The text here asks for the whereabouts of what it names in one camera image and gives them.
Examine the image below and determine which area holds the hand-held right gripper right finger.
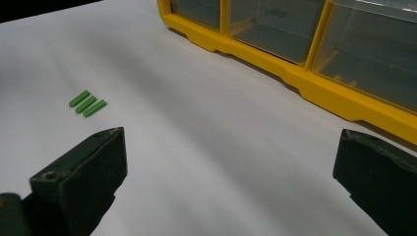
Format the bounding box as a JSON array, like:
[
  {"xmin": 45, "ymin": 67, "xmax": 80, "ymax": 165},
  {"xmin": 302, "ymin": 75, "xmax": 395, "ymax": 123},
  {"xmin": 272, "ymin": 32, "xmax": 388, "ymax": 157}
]
[{"xmin": 332, "ymin": 128, "xmax": 417, "ymax": 236}]

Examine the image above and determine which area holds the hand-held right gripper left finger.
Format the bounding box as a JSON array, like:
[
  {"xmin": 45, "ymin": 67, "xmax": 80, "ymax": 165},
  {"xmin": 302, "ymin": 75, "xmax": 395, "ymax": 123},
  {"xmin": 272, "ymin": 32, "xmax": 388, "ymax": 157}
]
[{"xmin": 29, "ymin": 127, "xmax": 128, "ymax": 236}]

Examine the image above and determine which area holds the small green stick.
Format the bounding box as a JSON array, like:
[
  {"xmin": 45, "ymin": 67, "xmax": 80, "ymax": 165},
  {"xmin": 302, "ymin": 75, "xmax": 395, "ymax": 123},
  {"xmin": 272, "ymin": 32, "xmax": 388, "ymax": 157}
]
[
  {"xmin": 75, "ymin": 94, "xmax": 97, "ymax": 115},
  {"xmin": 68, "ymin": 89, "xmax": 91, "ymax": 108},
  {"xmin": 82, "ymin": 99, "xmax": 107, "ymax": 118}
]

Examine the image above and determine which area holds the yellow black organizer case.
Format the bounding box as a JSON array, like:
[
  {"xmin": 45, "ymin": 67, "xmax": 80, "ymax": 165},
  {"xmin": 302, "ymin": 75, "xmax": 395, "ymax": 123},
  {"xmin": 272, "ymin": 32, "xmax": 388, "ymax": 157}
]
[{"xmin": 156, "ymin": 0, "xmax": 417, "ymax": 146}]

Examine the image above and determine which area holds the grid of clear drawers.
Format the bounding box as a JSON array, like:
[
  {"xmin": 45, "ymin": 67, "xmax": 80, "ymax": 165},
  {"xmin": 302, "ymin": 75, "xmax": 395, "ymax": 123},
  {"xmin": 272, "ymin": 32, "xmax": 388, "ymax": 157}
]
[{"xmin": 170, "ymin": 0, "xmax": 417, "ymax": 114}]

